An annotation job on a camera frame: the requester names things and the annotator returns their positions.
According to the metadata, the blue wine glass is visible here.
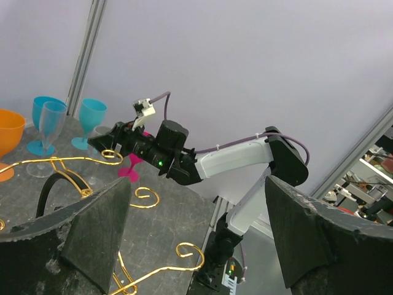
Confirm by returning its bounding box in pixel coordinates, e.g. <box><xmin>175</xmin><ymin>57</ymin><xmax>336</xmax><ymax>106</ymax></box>
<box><xmin>26</xmin><ymin>95</ymin><xmax>68</xmax><ymax>155</ymax></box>
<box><xmin>71</xmin><ymin>98</ymin><xmax>107</xmax><ymax>151</ymax></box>

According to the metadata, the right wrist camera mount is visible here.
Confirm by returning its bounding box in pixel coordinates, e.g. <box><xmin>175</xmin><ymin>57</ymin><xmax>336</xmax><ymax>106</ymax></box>
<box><xmin>132</xmin><ymin>98</ymin><xmax>155</xmax><ymax>130</ymax></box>

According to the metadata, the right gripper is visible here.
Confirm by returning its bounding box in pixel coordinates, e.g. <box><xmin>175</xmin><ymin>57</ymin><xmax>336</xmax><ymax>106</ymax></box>
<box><xmin>87</xmin><ymin>121</ymin><xmax>157</xmax><ymax>163</ymax></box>

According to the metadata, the pink wine glass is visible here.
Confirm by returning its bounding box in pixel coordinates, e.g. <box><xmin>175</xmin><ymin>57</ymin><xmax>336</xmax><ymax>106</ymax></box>
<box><xmin>117</xmin><ymin>130</ymin><xmax>153</xmax><ymax>183</ymax></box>

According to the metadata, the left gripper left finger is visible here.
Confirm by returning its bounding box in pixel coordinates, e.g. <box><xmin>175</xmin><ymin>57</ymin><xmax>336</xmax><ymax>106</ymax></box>
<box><xmin>0</xmin><ymin>176</ymin><xmax>132</xmax><ymax>295</ymax></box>

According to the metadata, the clear wine glass front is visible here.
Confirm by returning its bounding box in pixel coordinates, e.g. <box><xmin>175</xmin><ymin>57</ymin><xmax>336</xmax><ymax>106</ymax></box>
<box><xmin>26</xmin><ymin>101</ymin><xmax>67</xmax><ymax>178</ymax></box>

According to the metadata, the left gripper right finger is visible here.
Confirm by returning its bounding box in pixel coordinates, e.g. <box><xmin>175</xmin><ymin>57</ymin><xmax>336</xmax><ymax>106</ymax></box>
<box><xmin>265</xmin><ymin>176</ymin><xmax>392</xmax><ymax>294</ymax></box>

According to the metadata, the orange wine glass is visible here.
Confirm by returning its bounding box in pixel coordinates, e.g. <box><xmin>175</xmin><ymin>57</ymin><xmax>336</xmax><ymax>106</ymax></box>
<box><xmin>0</xmin><ymin>108</ymin><xmax>26</xmax><ymax>183</ymax></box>

